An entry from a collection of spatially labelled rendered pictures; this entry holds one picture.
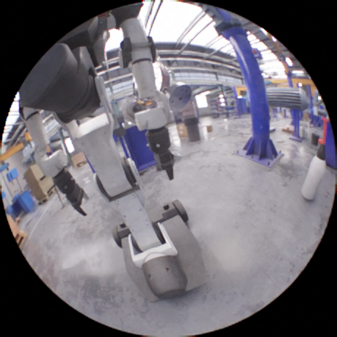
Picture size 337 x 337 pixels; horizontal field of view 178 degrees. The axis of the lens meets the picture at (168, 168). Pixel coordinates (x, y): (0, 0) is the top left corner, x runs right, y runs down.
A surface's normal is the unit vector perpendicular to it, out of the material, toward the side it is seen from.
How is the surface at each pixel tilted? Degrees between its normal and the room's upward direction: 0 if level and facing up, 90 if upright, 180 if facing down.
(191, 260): 0
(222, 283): 0
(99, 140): 100
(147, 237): 46
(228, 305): 0
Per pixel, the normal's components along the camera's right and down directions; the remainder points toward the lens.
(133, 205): 0.20, -0.15
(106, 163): 0.42, 0.47
